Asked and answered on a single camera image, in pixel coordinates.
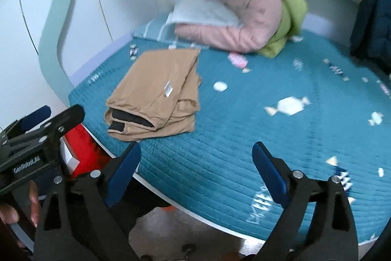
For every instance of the white pillow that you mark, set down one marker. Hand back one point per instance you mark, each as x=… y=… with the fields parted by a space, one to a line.
x=204 y=11

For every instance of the mint bunk bed frame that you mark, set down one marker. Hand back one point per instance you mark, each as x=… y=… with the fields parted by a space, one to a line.
x=52 y=34

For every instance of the yellow and navy puffer jacket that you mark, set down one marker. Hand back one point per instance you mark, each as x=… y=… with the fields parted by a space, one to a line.
x=371 y=25

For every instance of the teal candy-print bed sheet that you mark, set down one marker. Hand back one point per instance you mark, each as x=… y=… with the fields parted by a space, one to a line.
x=229 y=141

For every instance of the red box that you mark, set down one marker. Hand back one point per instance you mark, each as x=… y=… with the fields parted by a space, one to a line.
x=84 y=148

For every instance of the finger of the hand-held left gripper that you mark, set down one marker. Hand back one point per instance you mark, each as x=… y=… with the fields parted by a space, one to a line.
x=65 y=120
x=36 y=117

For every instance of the tan button-up jacket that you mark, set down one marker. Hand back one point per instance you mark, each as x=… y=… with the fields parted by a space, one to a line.
x=152 y=86

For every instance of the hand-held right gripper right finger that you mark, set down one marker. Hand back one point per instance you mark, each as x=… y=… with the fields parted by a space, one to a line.
x=270 y=172

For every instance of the teal striped pillow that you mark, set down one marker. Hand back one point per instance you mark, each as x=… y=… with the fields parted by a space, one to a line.
x=152 y=31

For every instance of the person's left hand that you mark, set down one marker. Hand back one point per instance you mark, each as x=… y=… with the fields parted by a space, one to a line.
x=34 y=203

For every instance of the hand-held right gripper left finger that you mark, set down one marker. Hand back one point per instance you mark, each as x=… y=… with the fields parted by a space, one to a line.
x=123 y=172

